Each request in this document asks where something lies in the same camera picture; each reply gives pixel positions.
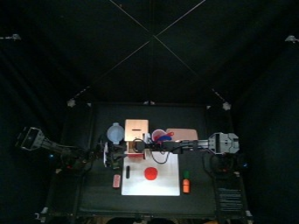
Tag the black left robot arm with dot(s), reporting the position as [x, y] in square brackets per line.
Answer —
[47, 144]

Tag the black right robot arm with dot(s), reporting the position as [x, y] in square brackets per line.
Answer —
[206, 143]

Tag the red drawer front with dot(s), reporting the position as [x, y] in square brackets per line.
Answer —
[137, 155]

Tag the light wooden drawer box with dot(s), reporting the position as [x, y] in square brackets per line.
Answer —
[137, 129]

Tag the flat red dough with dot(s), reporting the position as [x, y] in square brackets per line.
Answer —
[151, 173]

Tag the black marker pen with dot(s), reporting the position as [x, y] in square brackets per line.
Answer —
[127, 172]

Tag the blue tool with red end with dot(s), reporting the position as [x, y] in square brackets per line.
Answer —
[166, 136]

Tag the red plastic cup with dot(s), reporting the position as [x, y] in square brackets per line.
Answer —
[157, 134]

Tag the white block with red dot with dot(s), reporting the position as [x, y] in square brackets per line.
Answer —
[116, 180]

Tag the pink wooden board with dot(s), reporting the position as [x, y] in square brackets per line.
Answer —
[185, 134]

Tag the white cutting board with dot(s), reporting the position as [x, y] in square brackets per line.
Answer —
[163, 183]

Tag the toy carrot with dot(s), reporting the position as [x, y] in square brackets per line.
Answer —
[186, 182]

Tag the white text label sticker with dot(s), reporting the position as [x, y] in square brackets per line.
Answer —
[230, 201]

